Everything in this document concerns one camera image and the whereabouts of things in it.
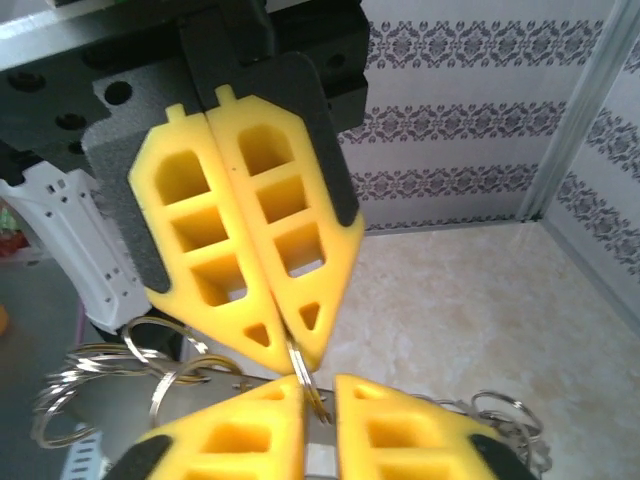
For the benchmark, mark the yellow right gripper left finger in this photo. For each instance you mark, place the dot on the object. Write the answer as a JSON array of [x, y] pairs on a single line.
[[280, 415]]

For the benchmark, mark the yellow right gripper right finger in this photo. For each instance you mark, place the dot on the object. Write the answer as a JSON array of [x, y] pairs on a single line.
[[345, 425]]

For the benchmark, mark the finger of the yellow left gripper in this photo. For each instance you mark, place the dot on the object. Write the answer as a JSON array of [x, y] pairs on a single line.
[[115, 165], [325, 165]]

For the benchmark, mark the metal keyring holder with rings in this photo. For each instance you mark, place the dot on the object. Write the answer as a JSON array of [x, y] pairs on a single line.
[[301, 367]]

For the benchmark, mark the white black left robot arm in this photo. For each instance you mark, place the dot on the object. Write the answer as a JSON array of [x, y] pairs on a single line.
[[75, 240]]

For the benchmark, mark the grey sheet metal panel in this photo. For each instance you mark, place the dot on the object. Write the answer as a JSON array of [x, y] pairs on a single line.
[[30, 380]]

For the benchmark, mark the aluminium corner post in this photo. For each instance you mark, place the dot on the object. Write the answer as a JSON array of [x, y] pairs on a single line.
[[570, 125]]

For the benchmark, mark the aluminium frame rail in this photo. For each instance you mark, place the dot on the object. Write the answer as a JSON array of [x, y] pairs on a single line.
[[600, 270]]

